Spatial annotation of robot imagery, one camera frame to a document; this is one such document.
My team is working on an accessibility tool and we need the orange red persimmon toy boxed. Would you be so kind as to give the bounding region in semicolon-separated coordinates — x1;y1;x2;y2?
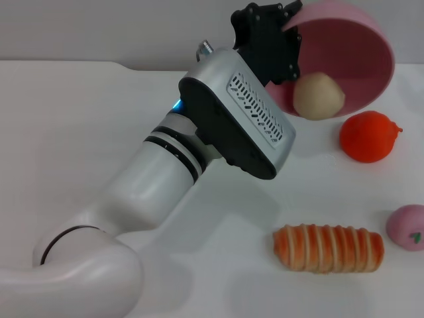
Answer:
339;110;404;164

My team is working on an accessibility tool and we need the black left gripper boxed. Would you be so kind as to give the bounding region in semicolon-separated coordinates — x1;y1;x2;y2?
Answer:
230;0;304;87

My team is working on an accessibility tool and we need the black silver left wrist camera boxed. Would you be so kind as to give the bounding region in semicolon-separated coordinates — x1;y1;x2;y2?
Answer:
178;48;297;181

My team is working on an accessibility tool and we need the pink plastic bowl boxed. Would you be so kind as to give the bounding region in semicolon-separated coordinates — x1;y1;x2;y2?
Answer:
264;0;396;118

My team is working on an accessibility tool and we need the pink peach bun toy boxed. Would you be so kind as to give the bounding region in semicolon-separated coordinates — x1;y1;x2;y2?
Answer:
386;204;424;253

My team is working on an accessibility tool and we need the beige egg yolk pastry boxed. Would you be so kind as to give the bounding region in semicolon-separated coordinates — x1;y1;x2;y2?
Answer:
292;72;346;121

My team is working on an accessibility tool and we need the orange striped bread roll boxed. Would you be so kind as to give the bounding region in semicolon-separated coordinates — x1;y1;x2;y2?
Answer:
272;223;386;275

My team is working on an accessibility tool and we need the left arm cable with connector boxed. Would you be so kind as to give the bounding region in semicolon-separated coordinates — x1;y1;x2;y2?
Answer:
196;39;215;63

